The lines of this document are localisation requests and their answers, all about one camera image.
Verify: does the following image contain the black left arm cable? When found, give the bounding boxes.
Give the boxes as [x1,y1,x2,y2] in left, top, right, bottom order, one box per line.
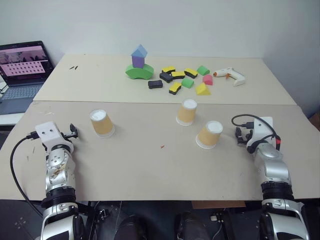
[9,131,44,217]

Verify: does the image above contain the open laptop computer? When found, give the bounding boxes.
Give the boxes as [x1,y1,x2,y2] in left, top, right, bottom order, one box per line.
[0,40,56,116]

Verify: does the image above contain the pink foam block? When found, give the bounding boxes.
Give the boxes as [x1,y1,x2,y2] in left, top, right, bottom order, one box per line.
[202,74,214,87]

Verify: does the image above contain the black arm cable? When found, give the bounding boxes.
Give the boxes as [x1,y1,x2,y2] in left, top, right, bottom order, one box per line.
[231,114,266,131]
[9,131,44,217]

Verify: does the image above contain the white side desk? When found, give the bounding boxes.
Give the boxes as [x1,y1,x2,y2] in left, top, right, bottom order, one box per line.
[0,111,26,126]

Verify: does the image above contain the green foam arch block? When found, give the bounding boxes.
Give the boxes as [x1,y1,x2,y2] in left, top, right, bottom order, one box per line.
[124,63,155,81]

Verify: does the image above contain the yellow foam wedge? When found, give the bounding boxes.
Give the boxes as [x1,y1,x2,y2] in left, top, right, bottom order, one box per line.
[194,82,212,96]

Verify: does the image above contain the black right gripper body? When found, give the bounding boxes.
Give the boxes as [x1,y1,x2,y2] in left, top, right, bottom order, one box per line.
[239,128,253,145]

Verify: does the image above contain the tan paper cup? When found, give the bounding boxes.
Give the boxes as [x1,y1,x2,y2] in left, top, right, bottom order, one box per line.
[195,120,224,150]
[89,108,116,139]
[175,98,198,127]

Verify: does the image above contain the purple foam cube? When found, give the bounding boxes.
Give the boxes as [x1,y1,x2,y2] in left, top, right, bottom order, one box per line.
[131,55,145,69]

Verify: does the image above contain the dark rounded shape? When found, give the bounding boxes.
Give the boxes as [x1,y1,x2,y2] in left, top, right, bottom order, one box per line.
[175,211,210,240]
[116,214,149,240]

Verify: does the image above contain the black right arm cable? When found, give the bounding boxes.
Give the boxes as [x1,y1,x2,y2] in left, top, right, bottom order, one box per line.
[231,114,266,131]

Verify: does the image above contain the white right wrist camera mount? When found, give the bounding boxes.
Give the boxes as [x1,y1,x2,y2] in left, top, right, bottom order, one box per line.
[246,116,279,151]

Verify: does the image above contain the white glue gun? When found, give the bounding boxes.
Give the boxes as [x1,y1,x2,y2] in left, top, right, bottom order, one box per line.
[212,67,246,88]

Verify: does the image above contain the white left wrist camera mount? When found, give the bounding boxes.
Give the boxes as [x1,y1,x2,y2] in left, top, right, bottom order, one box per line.
[34,121,75,152]

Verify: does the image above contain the brown cardboard piece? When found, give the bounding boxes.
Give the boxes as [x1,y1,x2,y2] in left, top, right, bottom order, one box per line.
[193,200,246,210]

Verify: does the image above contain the blue foam roof block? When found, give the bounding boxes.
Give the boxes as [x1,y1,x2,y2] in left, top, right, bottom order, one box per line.
[131,44,149,59]

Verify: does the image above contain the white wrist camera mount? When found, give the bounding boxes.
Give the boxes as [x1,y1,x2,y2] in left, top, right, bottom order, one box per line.
[246,116,279,151]
[34,121,75,152]

